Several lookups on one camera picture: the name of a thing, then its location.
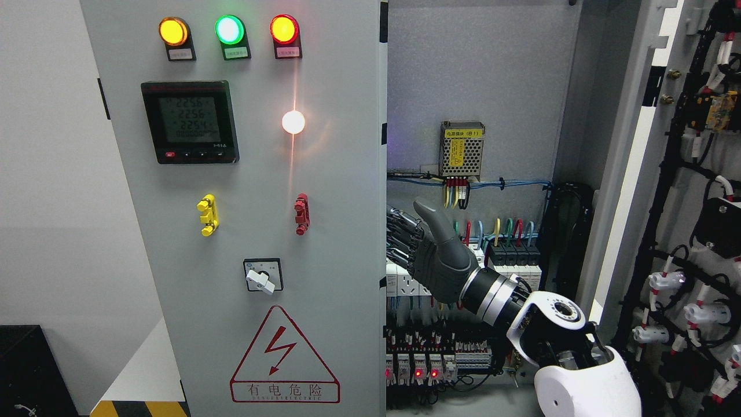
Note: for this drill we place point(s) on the red electric hazard warning sticker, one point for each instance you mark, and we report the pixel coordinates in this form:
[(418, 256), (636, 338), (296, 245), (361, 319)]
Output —
[(281, 365)]

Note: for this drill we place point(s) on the relay row with red leds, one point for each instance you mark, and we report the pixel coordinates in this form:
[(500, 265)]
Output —
[(420, 369)]

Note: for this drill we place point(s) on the white glowing indicator lamp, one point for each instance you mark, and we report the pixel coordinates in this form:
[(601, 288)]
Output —
[(293, 122)]

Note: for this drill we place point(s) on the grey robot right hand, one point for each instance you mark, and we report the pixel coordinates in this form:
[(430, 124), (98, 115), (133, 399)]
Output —
[(430, 250)]

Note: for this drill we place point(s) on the black box at left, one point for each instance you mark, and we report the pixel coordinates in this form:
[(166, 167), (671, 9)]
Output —
[(31, 383)]

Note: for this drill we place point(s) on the yellow terminal post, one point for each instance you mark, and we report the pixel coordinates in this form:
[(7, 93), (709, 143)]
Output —
[(209, 215)]

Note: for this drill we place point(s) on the metal mesh power supply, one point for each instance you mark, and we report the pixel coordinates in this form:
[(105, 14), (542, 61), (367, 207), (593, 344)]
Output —
[(461, 148)]

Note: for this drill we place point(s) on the green indicator lamp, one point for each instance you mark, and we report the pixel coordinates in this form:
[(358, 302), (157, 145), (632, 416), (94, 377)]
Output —
[(230, 32)]

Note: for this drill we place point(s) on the white din rail sockets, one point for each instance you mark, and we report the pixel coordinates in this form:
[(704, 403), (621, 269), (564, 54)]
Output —
[(399, 283)]

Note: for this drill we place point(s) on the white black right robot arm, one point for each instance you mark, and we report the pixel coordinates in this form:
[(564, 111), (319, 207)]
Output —
[(577, 374)]

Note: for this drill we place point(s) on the yellow indicator lamp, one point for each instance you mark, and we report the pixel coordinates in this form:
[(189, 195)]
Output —
[(177, 38)]

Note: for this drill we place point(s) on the grey cabinet door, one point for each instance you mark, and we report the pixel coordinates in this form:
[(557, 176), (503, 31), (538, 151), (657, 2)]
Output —
[(672, 309), (332, 272)]

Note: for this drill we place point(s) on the black digital power meter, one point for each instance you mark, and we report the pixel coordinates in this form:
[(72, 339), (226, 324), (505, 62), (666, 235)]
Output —
[(191, 122)]

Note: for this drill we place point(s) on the red indicator lamp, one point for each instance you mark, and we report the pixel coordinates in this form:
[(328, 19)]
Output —
[(285, 32)]

